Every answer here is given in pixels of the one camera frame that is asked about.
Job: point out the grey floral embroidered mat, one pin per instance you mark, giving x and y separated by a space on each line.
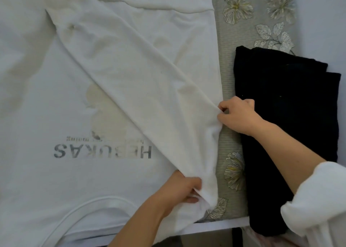
229 54

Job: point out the person's right hand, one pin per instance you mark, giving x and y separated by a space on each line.
238 117

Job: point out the person's right forearm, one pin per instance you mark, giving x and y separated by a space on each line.
286 157

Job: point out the person's left hand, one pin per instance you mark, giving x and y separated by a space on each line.
177 191

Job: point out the person's left thumb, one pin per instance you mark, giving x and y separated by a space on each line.
194 199

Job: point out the person's right fingers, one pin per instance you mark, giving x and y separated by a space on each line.
225 111

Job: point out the white rolled-up sleeve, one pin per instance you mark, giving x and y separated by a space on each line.
316 203

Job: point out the folded black garment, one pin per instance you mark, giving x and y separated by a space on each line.
286 125

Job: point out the white printed t-shirt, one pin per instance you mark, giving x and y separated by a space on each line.
108 106

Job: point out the person's left forearm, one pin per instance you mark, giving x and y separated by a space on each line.
135 222

